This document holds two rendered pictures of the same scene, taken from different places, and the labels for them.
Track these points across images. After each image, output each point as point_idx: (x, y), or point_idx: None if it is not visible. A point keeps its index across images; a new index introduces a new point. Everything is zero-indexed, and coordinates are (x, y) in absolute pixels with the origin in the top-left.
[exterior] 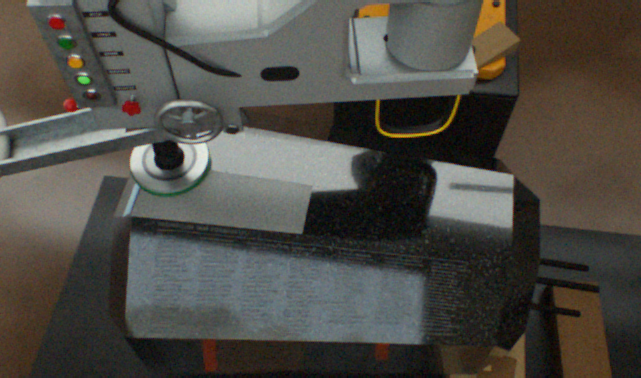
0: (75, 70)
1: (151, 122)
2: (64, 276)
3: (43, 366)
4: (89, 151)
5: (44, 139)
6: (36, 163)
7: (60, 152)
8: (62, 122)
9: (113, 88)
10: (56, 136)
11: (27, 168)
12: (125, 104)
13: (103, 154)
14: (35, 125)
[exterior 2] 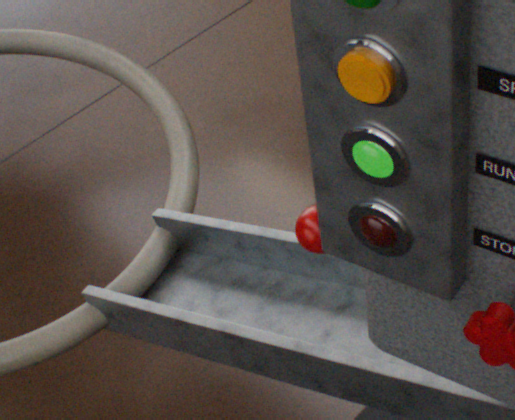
0: (356, 109)
1: None
2: None
3: None
4: (325, 378)
5: (245, 282)
6: (186, 339)
7: (250, 342)
8: (306, 258)
9: (471, 234)
10: (275, 288)
11: (164, 340)
12: (487, 315)
13: (359, 404)
14: (240, 237)
